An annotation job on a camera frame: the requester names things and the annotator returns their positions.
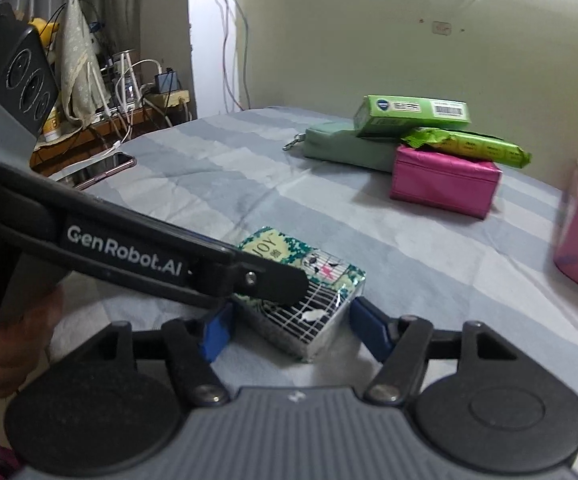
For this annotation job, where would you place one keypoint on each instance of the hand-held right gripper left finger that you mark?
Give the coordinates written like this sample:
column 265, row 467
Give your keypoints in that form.
column 217, row 335

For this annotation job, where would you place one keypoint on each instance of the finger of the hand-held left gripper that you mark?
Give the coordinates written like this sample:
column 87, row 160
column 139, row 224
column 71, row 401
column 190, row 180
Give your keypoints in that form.
column 269, row 282

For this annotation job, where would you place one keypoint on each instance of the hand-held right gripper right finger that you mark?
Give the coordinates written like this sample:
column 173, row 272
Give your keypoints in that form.
column 369, row 327

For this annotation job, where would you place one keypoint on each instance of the floral green tissue pack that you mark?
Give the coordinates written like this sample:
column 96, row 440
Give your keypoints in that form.
column 314, row 330

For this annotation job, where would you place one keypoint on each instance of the magenta pouch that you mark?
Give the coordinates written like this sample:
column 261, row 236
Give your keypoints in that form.
column 444, row 185

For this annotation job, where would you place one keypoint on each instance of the lime green snack packet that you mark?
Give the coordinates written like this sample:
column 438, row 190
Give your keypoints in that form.
column 469, row 147

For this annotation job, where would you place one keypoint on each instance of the green medicine box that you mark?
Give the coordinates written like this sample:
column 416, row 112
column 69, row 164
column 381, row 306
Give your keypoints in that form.
column 409, row 117

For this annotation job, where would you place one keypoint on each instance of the smartphone with pink case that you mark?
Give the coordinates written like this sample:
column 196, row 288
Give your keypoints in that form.
column 109, row 165

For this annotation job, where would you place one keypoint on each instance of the striped bed sheet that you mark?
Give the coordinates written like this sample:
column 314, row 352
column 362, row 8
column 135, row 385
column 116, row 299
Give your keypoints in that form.
column 219, row 185

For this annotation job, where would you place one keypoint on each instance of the wooden desk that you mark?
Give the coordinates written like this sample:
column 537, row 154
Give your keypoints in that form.
column 91, row 132

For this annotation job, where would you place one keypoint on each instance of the white jar yellow label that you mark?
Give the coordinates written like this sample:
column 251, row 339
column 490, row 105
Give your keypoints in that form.
column 51, row 125

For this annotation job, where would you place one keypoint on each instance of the sage green zip pouch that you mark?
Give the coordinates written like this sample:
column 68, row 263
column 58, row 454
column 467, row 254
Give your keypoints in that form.
column 344, row 147

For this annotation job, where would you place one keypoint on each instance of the yellowish power strip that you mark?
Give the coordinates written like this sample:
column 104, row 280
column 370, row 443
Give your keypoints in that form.
column 169, row 98

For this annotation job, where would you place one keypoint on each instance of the dark charger adapter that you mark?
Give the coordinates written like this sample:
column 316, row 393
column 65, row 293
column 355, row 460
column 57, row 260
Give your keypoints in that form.
column 167, row 80

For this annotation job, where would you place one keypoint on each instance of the yellow plush toy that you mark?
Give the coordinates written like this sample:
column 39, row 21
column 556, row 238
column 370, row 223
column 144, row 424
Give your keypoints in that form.
column 43, row 30

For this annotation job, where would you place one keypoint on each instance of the grey curtain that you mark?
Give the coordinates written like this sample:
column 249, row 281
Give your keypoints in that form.
column 119, row 0

